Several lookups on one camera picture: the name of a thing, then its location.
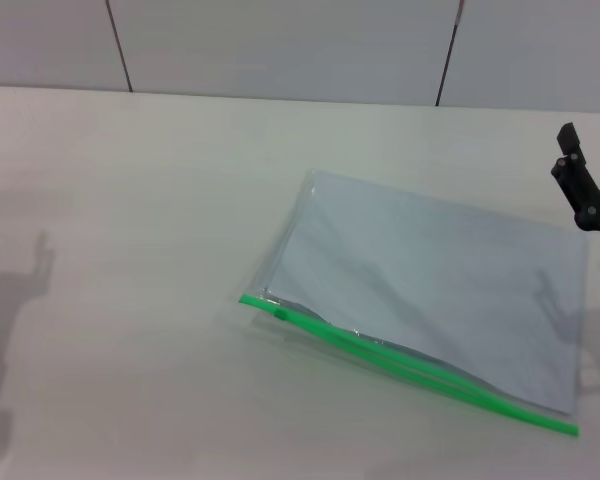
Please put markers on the green zipper slider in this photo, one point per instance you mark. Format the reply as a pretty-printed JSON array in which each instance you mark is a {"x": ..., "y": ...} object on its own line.
[{"x": 280, "y": 314}]

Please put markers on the clear document bag green zipper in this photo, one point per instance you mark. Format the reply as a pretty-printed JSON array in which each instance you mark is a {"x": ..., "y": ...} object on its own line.
[{"x": 330, "y": 334}]

